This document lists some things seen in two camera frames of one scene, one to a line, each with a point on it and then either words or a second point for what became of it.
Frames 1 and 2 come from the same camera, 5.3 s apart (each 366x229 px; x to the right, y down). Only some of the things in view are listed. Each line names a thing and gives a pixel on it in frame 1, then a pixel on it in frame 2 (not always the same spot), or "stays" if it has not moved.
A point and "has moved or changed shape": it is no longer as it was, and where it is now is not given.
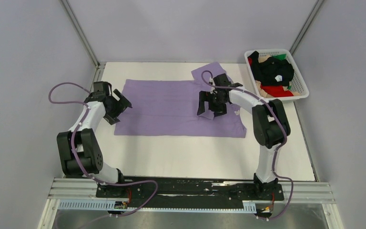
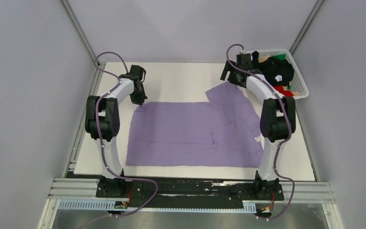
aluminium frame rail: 310,192 stays
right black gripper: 204,96 -> 231,78
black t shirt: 271,71 stays
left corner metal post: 85,40 stays
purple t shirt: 168,108 has moved or changed shape
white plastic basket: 298,78 stays
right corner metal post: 317,5 stays
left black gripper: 111,118 -> 140,100
